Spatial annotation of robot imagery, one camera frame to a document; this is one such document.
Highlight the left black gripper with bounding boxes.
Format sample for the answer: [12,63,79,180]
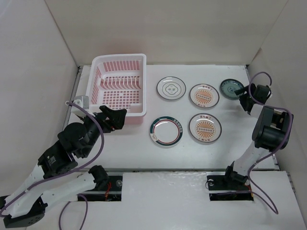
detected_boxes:
[81,105,128,158]

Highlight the dark teal patterned plate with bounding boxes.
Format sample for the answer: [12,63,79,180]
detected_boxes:
[220,79,244,100]

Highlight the white plate with flower emblem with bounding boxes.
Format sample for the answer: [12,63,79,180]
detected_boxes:
[156,76,187,101]

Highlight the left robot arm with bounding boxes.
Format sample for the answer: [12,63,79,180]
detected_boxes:
[0,105,127,229]

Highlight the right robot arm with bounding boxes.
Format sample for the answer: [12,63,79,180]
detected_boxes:
[222,83,294,189]

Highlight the pink plastic dish rack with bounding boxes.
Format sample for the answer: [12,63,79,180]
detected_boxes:
[85,54,146,125]

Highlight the upper orange sunburst plate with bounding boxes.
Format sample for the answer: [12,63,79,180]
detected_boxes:
[189,83,220,109]

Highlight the orange sunburst plate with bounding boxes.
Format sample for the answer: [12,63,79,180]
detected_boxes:
[189,113,222,144]
[189,83,220,109]

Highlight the lower orange sunburst plate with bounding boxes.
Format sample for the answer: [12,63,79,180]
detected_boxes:
[189,113,222,144]

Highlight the white plate green red rim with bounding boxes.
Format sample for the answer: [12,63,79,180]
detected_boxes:
[149,116,183,148]

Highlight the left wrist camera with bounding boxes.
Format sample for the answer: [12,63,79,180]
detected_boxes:
[65,95,89,118]

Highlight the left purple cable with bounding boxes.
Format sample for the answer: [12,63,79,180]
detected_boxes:
[0,102,105,229]

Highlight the purple cable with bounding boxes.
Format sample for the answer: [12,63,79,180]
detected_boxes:
[247,71,295,214]
[0,102,105,229]

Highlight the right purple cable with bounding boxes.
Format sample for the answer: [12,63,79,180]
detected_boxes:
[247,71,295,214]

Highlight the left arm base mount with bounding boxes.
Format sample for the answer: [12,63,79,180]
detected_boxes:
[82,175,123,202]

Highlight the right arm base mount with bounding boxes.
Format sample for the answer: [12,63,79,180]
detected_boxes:
[205,174,254,201]

